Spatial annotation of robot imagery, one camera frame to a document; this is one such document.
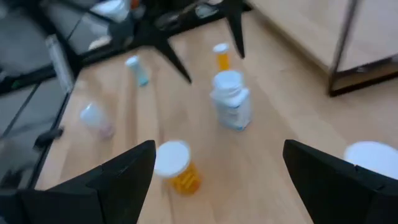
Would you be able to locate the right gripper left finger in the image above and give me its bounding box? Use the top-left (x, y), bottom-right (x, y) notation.
top-left (0, 139), bottom-right (157, 224)

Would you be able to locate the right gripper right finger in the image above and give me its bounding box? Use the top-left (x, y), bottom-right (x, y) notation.
top-left (282, 139), bottom-right (398, 224)

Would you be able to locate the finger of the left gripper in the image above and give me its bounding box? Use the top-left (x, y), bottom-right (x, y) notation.
top-left (228, 0), bottom-right (246, 60)
top-left (154, 37), bottom-right (193, 85)

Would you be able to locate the slim orange pill bottle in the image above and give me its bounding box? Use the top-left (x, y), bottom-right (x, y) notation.
top-left (212, 42), bottom-right (231, 72)

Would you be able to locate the blue pill bottle white cap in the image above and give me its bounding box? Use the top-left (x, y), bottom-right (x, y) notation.
top-left (124, 55), bottom-right (150, 88)

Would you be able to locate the medium orange pill bottle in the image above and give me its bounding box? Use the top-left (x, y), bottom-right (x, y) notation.
top-left (343, 141), bottom-right (398, 181)

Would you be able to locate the white melatonin supplement bottle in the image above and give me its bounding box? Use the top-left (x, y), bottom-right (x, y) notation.
top-left (210, 70), bottom-right (252, 132)

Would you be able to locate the clear bottle pink blue label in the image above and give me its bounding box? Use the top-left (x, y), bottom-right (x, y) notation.
top-left (79, 101), bottom-right (116, 140)

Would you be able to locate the wide orange pill bottle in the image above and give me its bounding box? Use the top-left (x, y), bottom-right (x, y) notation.
top-left (154, 140), bottom-right (202, 196)

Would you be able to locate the wooden shelf with black frame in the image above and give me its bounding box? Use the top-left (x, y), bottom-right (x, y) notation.
top-left (247, 0), bottom-right (398, 98)

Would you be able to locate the black metal rig frame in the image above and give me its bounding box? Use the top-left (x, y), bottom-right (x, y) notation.
top-left (30, 0), bottom-right (252, 190)

